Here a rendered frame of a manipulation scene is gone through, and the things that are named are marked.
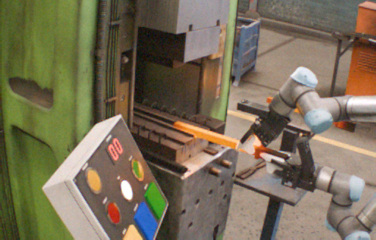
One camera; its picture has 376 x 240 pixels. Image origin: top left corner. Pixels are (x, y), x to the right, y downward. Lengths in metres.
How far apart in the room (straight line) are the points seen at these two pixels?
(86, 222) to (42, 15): 0.73
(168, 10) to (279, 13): 8.04
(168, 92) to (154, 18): 0.60
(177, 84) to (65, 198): 1.06
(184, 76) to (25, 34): 0.70
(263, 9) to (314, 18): 1.15
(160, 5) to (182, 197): 0.62
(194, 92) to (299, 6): 7.46
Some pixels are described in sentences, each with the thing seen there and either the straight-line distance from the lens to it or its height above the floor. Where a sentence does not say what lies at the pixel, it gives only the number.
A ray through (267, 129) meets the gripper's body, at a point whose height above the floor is 1.11.
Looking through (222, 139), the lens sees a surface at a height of 1.02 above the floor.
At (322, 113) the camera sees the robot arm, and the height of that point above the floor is 1.23.
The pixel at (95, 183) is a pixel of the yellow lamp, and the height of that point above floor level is 1.16.
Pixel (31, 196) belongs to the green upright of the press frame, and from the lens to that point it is 1.76.
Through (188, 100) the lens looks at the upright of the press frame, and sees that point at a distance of 1.82.
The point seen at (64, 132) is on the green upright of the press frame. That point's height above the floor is 1.08.
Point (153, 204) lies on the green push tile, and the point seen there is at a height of 1.02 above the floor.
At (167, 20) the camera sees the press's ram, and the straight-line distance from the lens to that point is 1.31.
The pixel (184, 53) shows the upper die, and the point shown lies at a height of 1.30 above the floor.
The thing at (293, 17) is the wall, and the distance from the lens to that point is 9.21.
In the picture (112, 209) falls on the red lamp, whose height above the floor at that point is 1.10.
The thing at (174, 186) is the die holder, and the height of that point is 0.87.
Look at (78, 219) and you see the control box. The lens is 0.90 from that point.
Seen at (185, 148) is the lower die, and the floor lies 0.97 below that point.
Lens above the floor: 1.64
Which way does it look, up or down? 22 degrees down
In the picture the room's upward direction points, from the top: 5 degrees clockwise
